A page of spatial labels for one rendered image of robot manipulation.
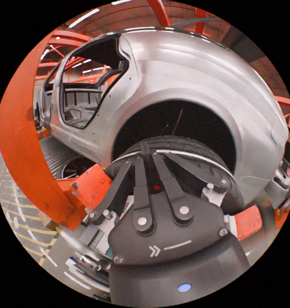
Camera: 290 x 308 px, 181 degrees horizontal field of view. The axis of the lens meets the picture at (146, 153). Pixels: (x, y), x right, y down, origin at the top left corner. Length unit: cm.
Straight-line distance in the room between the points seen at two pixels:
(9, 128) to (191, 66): 63
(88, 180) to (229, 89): 55
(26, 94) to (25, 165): 20
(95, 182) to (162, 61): 47
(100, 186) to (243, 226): 35
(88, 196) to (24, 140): 27
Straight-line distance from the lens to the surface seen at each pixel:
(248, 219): 30
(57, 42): 272
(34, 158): 38
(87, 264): 33
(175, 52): 48
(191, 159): 21
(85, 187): 18
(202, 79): 43
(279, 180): 260
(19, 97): 35
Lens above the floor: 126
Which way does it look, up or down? 31 degrees down
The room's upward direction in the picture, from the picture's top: 14 degrees clockwise
